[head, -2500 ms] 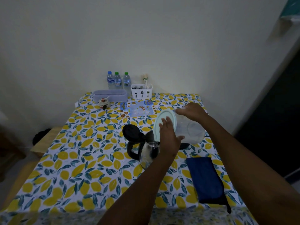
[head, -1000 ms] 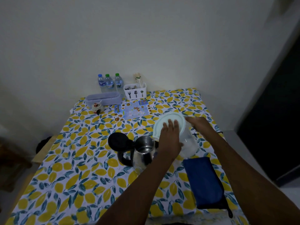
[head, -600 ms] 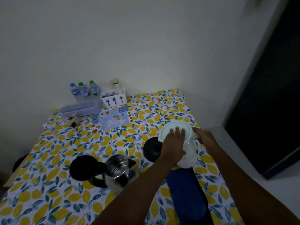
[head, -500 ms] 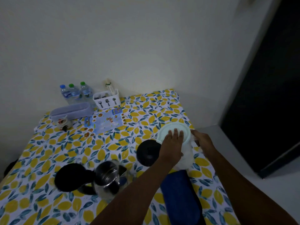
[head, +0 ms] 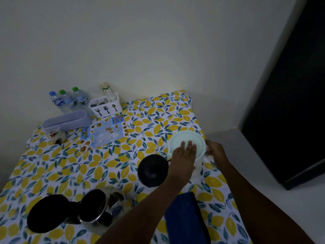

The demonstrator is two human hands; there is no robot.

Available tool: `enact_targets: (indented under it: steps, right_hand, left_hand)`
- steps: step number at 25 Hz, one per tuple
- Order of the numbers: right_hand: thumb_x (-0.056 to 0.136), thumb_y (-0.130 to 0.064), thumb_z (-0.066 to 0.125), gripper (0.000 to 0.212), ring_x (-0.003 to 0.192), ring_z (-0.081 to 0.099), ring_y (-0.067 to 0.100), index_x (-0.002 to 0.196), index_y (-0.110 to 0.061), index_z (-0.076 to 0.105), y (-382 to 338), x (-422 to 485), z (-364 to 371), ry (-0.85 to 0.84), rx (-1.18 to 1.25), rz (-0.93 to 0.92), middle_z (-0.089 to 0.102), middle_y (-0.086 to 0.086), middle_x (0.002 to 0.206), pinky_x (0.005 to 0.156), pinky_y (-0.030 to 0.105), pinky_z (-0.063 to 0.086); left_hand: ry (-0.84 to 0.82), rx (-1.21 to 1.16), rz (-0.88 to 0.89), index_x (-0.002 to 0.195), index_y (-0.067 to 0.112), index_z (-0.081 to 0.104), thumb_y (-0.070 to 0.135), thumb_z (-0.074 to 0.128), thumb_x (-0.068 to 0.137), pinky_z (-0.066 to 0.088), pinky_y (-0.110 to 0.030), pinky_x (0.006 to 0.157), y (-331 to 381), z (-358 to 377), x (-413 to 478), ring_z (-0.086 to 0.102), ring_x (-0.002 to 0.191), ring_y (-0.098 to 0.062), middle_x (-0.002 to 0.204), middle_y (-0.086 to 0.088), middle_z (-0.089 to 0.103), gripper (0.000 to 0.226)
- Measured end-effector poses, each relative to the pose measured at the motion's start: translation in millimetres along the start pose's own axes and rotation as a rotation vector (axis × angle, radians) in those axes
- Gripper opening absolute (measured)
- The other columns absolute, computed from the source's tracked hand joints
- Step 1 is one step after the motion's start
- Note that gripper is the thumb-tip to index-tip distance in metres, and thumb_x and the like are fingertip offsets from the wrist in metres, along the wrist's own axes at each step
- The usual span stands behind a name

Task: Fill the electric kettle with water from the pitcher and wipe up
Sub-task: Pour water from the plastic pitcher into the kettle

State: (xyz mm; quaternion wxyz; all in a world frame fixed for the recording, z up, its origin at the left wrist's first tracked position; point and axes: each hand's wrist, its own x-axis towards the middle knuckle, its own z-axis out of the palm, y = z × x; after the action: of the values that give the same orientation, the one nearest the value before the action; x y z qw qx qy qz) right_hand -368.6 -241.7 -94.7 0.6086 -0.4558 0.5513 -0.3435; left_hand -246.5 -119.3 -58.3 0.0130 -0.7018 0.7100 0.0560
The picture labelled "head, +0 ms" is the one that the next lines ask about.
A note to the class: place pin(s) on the person's left hand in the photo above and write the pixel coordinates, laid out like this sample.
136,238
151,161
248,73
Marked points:
181,166

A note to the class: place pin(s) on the person's right hand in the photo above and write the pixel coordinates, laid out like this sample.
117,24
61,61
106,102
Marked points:
217,154

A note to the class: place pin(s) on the person's right fingers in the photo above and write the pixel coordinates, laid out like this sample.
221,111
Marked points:
209,148

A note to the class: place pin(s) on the person's left fingers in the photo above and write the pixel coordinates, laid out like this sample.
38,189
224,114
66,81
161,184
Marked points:
188,151

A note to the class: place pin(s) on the pale green round lid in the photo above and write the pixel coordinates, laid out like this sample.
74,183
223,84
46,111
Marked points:
184,136

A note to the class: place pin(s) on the person's right forearm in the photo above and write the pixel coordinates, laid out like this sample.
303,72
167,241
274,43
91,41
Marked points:
256,205

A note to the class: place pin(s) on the person's left forearm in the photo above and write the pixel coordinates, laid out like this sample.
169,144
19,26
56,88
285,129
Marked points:
142,215

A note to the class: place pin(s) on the black round kettle base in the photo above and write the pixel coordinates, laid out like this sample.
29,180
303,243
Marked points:
152,171

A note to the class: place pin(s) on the blue folded cloth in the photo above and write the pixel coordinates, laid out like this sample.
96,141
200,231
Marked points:
185,221

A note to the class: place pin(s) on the blue printed food sheet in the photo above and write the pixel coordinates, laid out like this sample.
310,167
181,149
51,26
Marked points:
106,132

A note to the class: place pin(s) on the white cutlery caddy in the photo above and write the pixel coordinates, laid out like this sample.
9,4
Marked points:
105,109

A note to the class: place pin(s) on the dark door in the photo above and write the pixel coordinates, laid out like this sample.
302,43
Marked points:
289,99

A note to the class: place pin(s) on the bundle of chopsticks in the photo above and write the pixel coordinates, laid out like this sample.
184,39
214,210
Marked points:
108,91

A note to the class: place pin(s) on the dark cutlery in caddy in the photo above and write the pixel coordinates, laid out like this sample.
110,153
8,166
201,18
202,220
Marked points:
99,102

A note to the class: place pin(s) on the steel kettle with black lid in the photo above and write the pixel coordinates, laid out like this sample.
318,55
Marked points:
92,205

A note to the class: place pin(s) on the lemon print tablecloth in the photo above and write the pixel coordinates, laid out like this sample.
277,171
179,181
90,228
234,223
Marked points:
76,170

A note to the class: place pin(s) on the green cap water bottle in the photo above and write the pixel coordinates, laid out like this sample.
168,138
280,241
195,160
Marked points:
68,100
80,97

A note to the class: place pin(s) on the lavender plastic tray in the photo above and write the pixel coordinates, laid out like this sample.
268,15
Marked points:
67,121

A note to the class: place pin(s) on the small white patterned cup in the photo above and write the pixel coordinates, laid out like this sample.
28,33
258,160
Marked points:
58,135

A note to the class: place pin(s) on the blue cap water bottle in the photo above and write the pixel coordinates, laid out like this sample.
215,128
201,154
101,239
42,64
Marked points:
57,101

